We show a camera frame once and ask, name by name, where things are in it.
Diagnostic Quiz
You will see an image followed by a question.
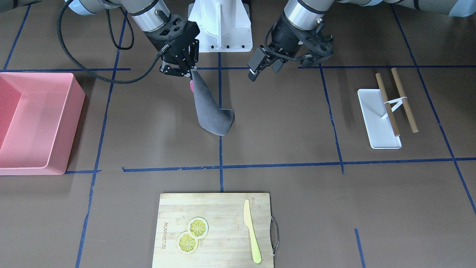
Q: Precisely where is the lemon slice far from knife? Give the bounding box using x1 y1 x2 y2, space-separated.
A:
177 232 199 255

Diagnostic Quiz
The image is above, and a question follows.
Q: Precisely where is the wooden rod beside tray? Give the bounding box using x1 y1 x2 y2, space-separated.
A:
391 67 419 133

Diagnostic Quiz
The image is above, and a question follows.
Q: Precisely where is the wooden rod on tray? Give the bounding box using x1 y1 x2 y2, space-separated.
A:
375 73 400 136

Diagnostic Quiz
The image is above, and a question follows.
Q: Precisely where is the white rectangular tray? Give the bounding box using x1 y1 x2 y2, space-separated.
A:
357 89 402 149

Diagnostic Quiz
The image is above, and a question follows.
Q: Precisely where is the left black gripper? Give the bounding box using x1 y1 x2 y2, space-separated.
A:
248 14 334 82

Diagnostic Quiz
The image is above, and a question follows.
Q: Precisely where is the pink plastic bin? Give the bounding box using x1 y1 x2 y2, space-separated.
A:
0 72 85 175

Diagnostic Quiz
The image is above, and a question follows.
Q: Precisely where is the grey cleaning cloth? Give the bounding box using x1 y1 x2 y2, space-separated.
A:
190 68 234 136

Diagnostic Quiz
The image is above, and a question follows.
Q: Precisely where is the yellow plastic knife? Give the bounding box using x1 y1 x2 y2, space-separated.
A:
243 199 262 264

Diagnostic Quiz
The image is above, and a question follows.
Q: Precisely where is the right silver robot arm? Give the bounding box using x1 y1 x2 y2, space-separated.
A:
56 0 200 84

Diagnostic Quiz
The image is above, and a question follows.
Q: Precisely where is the black braided cable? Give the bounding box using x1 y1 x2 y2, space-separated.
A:
57 0 175 84

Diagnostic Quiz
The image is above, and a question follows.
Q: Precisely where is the lemon slice near knife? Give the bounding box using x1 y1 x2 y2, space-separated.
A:
188 217 209 239

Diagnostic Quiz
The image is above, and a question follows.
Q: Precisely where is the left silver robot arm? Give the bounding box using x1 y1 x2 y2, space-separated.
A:
248 0 476 82

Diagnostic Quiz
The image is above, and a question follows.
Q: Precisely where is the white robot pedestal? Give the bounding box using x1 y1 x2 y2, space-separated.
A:
188 0 253 53

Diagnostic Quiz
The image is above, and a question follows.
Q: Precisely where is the wooden cutting board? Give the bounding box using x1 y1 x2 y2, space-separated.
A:
152 193 274 268

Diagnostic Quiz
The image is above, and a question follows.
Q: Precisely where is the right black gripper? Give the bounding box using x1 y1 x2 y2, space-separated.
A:
145 14 200 78

